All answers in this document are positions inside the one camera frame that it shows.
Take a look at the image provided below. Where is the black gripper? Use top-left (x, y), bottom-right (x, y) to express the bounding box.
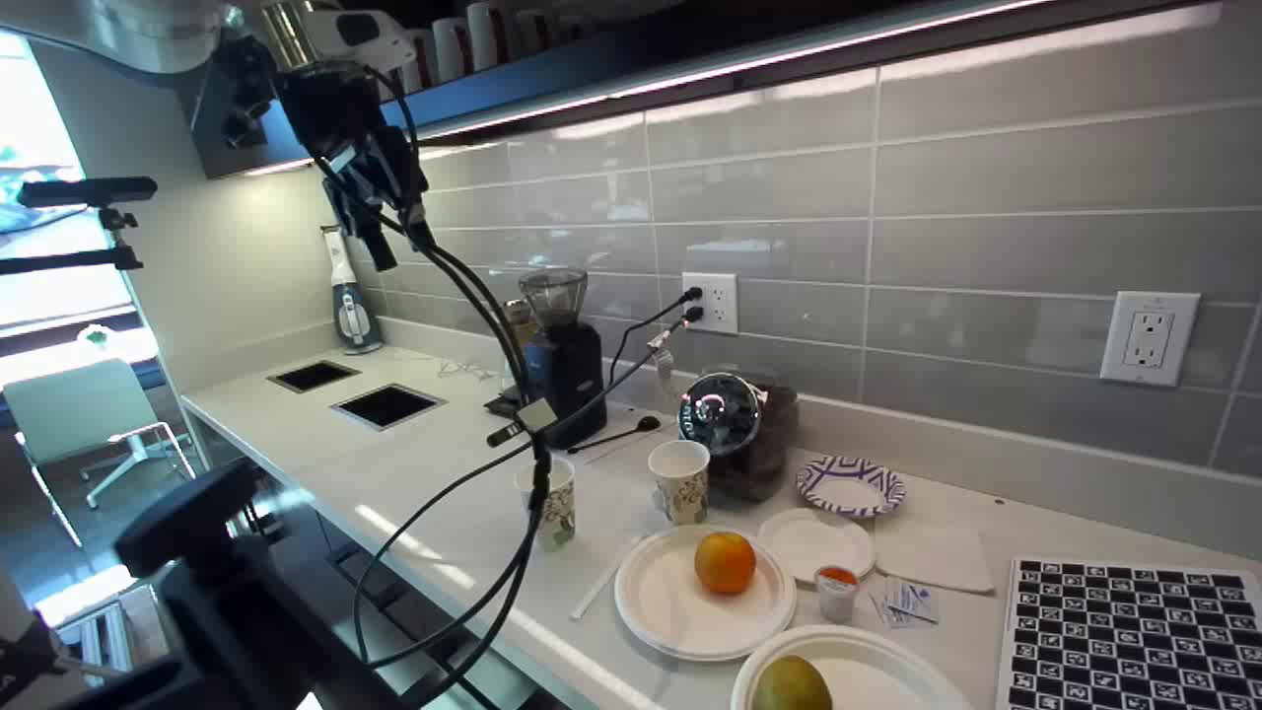
top-left (317, 123), bottom-right (442, 278)

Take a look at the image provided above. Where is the black coffee grinder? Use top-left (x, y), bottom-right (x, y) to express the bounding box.
top-left (514, 263), bottom-right (612, 451)

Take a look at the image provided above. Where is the under-shelf light strip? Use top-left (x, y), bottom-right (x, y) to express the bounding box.
top-left (242, 0), bottom-right (1226, 182)

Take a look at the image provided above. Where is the small red sauce cup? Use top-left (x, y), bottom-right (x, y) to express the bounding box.
top-left (814, 565), bottom-right (865, 628)

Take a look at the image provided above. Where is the clear soap dispenser bottle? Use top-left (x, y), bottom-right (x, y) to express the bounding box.
top-left (318, 224), bottom-right (386, 354)

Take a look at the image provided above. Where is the white outlet with plugs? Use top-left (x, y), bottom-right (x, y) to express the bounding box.
top-left (678, 269), bottom-right (743, 337)

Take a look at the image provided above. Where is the chrome round kettle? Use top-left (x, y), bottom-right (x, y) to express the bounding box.
top-left (673, 373), bottom-right (773, 457)

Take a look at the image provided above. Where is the white plastic straw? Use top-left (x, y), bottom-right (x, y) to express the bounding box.
top-left (568, 558), bottom-right (623, 625)

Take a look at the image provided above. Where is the black tripod stand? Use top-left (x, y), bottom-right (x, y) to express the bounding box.
top-left (0, 451), bottom-right (436, 710)

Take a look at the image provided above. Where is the orange fruit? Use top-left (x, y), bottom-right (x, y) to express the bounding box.
top-left (690, 530), bottom-right (760, 600)

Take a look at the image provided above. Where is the large white paper plate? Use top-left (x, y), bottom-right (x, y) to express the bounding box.
top-left (612, 520), bottom-right (799, 666)

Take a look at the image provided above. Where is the small white paper plate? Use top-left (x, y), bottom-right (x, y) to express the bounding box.
top-left (752, 505), bottom-right (878, 587)

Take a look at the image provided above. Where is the blue patterned paper plate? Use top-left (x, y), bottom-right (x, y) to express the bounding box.
top-left (791, 455), bottom-right (912, 524)

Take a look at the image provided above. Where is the green mango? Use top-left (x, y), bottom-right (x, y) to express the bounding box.
top-left (750, 653), bottom-right (837, 710)

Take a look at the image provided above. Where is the white paper napkin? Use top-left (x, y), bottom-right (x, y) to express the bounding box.
top-left (873, 518), bottom-right (996, 595)

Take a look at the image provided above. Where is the small sauce packet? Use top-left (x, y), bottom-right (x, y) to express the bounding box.
top-left (874, 578), bottom-right (948, 630)

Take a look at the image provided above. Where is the white paper bowl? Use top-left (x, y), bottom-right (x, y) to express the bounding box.
top-left (727, 625), bottom-right (979, 710)

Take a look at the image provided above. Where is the black white calibration checkerboard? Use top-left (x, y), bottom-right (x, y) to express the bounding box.
top-left (992, 553), bottom-right (1262, 710)

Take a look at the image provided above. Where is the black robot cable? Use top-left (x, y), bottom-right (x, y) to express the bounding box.
top-left (300, 65), bottom-right (556, 710)

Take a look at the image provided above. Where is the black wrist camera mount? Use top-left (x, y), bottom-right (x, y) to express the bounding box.
top-left (275, 60), bottom-right (394, 157)

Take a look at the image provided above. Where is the dark wall shelf unit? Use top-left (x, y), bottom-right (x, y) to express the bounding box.
top-left (194, 0), bottom-right (1262, 182)

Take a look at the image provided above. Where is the black power cord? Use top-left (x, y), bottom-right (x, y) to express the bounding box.
top-left (602, 284), bottom-right (704, 386)
top-left (485, 308), bottom-right (704, 451)

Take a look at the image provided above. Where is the black long-handled spoon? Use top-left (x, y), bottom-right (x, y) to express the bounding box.
top-left (565, 415), bottom-right (661, 457)

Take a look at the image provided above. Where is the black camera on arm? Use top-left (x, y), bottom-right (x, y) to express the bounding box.
top-left (0, 174), bottom-right (160, 279)

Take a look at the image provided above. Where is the white empty wall outlet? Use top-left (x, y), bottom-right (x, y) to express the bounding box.
top-left (1098, 290), bottom-right (1204, 392)

